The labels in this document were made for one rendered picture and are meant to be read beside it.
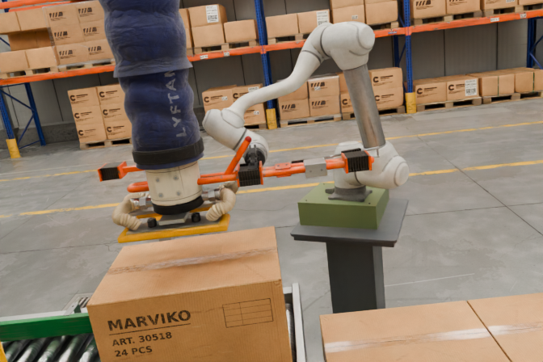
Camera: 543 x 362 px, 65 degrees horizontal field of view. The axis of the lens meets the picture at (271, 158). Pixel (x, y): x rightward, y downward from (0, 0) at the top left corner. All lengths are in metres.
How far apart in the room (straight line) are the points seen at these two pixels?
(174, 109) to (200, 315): 0.64
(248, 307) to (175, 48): 0.81
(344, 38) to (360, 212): 0.80
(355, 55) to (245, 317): 1.05
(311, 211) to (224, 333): 0.88
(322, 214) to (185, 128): 1.00
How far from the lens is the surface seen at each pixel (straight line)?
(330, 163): 1.40
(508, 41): 10.77
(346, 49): 1.77
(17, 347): 2.26
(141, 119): 1.33
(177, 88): 1.33
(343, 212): 2.08
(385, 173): 1.93
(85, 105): 9.52
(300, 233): 2.09
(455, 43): 10.35
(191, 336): 1.48
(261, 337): 1.47
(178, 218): 1.37
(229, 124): 1.67
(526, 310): 1.99
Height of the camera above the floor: 1.64
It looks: 15 degrees down
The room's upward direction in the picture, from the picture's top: 7 degrees counter-clockwise
